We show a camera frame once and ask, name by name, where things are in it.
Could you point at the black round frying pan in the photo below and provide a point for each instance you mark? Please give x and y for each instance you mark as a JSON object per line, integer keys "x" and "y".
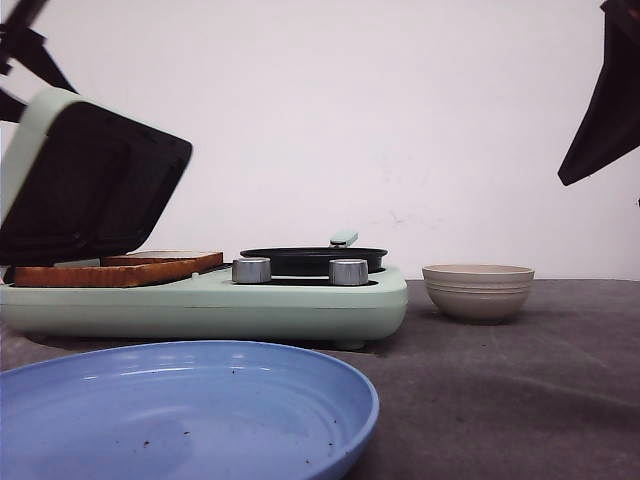
{"x": 314, "y": 261}

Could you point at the beige ribbed ceramic bowl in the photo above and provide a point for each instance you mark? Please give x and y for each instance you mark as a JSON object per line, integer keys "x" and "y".
{"x": 478, "y": 293}

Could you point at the white bread slice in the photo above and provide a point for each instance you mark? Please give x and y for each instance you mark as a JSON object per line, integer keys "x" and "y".
{"x": 203, "y": 259}
{"x": 103, "y": 277}

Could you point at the left silver control knob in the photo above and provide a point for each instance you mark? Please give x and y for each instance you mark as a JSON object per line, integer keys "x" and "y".
{"x": 251, "y": 270}

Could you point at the breakfast maker hinged lid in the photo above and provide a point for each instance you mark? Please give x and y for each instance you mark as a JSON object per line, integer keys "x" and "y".
{"x": 80, "y": 181}

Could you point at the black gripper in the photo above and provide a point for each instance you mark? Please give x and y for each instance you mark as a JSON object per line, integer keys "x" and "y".
{"x": 20, "y": 42}

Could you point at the silver control knob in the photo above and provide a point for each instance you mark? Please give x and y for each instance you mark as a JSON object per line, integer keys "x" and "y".
{"x": 251, "y": 270}
{"x": 348, "y": 272}

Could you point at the right silver control knob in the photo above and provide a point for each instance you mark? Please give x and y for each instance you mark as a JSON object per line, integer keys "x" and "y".
{"x": 348, "y": 272}

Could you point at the blue round plate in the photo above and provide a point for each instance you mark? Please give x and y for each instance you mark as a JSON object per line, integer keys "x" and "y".
{"x": 186, "y": 410}

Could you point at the mint green breakfast maker base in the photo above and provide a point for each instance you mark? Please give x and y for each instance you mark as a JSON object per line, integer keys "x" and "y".
{"x": 211, "y": 306}

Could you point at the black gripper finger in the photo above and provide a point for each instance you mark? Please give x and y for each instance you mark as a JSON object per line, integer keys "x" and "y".
{"x": 610, "y": 127}

